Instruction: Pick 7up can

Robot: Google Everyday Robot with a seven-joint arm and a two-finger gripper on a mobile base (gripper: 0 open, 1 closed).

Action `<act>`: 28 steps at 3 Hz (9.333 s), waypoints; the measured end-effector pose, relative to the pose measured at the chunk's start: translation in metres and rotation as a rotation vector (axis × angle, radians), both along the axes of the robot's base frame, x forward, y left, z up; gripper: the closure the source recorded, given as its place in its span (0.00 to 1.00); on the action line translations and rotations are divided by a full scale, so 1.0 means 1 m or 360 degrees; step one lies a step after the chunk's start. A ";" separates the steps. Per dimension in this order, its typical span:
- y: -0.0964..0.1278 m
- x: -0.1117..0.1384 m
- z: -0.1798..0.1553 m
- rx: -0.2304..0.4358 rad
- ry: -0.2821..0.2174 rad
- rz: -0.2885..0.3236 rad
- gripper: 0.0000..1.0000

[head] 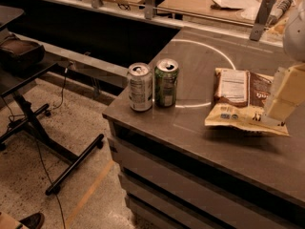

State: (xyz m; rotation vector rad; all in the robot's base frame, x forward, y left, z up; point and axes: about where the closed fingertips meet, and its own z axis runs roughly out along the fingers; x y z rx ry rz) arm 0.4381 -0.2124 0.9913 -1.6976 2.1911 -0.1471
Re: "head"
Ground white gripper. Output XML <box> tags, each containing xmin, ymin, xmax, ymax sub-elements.
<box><xmin>262</xmin><ymin>0</ymin><xmax>305</xmax><ymax>126</ymax></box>

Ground white soda can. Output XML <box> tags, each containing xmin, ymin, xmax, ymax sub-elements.
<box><xmin>127</xmin><ymin>63</ymin><xmax>153</xmax><ymax>112</ymax></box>

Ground green soda can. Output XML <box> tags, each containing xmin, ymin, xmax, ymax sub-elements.
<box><xmin>154</xmin><ymin>58</ymin><xmax>179</xmax><ymax>107</ymax></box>

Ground chip bag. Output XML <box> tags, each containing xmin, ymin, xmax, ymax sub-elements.
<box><xmin>205</xmin><ymin>68</ymin><xmax>289</xmax><ymax>136</ymax></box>

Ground striped tool on desk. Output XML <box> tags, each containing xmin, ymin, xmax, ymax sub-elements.
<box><xmin>267</xmin><ymin>0</ymin><xmax>294</xmax><ymax>26</ymax></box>

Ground white papers on desk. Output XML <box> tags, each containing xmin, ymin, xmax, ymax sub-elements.
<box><xmin>212</xmin><ymin>0</ymin><xmax>260</xmax><ymax>10</ymax></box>

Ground grey drawer cabinet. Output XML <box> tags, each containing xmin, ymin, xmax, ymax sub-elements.
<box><xmin>107</xmin><ymin>121</ymin><xmax>305</xmax><ymax>229</ymax></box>

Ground dark bag on stand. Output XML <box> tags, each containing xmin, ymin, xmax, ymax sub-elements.
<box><xmin>0</xmin><ymin>34</ymin><xmax>45</xmax><ymax>73</ymax></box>

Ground black rolling stand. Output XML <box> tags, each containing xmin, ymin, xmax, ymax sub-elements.
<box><xmin>0</xmin><ymin>6</ymin><xmax>104</xmax><ymax>196</ymax></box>

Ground dark shoe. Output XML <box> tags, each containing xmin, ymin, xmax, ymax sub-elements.
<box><xmin>20</xmin><ymin>212</ymin><xmax>45</xmax><ymax>229</ymax></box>

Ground metal bracket right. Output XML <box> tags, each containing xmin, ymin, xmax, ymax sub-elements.
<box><xmin>250</xmin><ymin>0</ymin><xmax>275</xmax><ymax>41</ymax></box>

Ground metal bracket middle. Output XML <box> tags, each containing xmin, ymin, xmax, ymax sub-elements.
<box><xmin>144</xmin><ymin>0</ymin><xmax>155</xmax><ymax>20</ymax></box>

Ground black floor cable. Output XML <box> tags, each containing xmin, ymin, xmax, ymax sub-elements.
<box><xmin>0</xmin><ymin>62</ymin><xmax>74</xmax><ymax>229</ymax></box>

